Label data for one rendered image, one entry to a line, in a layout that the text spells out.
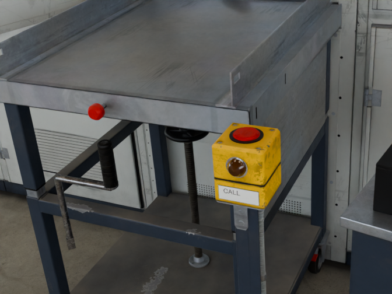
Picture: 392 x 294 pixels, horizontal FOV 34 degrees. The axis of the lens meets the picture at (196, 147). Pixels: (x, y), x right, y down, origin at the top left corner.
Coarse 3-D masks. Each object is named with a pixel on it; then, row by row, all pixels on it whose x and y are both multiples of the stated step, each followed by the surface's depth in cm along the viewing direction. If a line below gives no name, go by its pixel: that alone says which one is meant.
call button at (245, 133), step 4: (240, 128) 93; (244, 128) 93; (248, 128) 93; (252, 128) 93; (236, 132) 92; (240, 132) 92; (244, 132) 92; (248, 132) 92; (252, 132) 92; (256, 132) 91; (236, 136) 91; (240, 136) 91; (244, 136) 91; (248, 136) 90; (252, 136) 90; (256, 136) 91; (240, 140) 90; (244, 140) 90; (248, 140) 90
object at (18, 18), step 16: (0, 0) 168; (16, 0) 171; (32, 0) 174; (48, 0) 177; (64, 0) 180; (80, 0) 184; (0, 16) 169; (16, 16) 172; (32, 16) 175; (48, 16) 176; (0, 32) 168
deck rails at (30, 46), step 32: (96, 0) 166; (128, 0) 180; (320, 0) 158; (32, 32) 145; (64, 32) 156; (288, 32) 137; (0, 64) 137; (32, 64) 142; (256, 64) 122; (224, 96) 118
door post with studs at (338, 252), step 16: (336, 0) 166; (352, 0) 164; (352, 16) 166; (352, 32) 168; (352, 48) 170; (352, 64) 172; (336, 176) 190; (336, 192) 193; (336, 208) 196; (336, 224) 198; (336, 240) 201; (336, 256) 204
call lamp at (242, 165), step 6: (234, 156) 90; (228, 162) 90; (234, 162) 89; (240, 162) 89; (228, 168) 90; (234, 168) 89; (240, 168) 89; (246, 168) 90; (234, 174) 90; (240, 174) 90
